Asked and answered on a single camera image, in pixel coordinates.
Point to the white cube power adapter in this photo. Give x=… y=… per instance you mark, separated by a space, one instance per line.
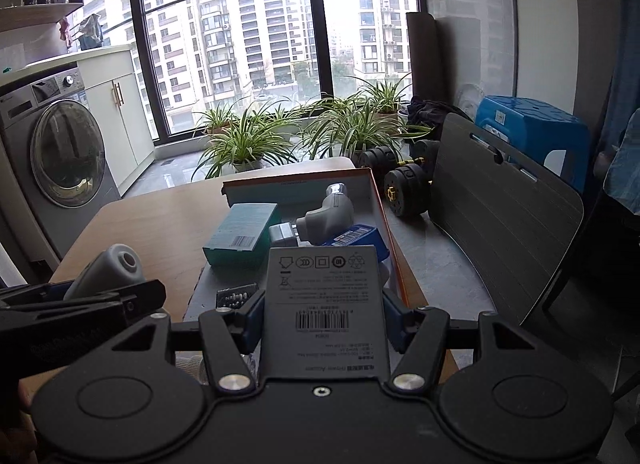
x=282 y=235

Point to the small spider plant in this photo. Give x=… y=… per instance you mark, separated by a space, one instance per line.
x=220 y=119

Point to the white fan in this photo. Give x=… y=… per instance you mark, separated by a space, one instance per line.
x=470 y=99

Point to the blue curtain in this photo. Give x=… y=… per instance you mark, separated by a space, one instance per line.
x=625 y=69

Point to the blue plastic case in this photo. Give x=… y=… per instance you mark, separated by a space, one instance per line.
x=357 y=236

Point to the pale blue cloth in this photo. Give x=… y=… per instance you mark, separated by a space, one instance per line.
x=625 y=169

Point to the wide spider plant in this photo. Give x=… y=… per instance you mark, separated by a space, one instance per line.
x=350 y=129

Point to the cream cabinet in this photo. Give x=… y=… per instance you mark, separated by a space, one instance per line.
x=125 y=134

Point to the white plug with clear bulb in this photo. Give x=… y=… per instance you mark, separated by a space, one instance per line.
x=325 y=216

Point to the grey chair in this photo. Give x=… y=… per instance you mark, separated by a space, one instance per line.
x=500 y=224

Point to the black power adapter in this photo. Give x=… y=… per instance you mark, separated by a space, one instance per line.
x=235 y=296

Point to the dark rolled mat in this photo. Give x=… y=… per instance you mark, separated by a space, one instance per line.
x=422 y=54

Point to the hanging laundry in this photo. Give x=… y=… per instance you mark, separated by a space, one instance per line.
x=87 y=29

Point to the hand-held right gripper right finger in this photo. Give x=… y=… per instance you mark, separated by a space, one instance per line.
x=395 y=316

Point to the white grey cardboard box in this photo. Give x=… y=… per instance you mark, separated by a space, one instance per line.
x=325 y=304

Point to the black bag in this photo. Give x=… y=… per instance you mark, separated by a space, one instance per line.
x=435 y=112

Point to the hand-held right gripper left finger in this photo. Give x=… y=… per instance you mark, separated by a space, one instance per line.
x=255 y=316

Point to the large spider plant white pot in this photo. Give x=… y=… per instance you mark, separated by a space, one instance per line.
x=245 y=144

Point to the grey washing machine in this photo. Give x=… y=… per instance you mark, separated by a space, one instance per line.
x=70 y=154

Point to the teal cardboard box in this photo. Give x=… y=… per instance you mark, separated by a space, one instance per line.
x=240 y=234

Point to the blue plastic stool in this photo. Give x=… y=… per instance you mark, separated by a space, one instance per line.
x=530 y=124

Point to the orange cardboard box tray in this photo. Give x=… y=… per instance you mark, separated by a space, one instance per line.
x=361 y=196

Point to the white pill bottle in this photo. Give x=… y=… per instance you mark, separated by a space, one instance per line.
x=190 y=368

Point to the tall spider plant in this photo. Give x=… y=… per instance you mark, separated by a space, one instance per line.
x=385 y=94

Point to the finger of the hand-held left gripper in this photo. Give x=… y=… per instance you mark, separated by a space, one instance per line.
x=30 y=292
x=100 y=306

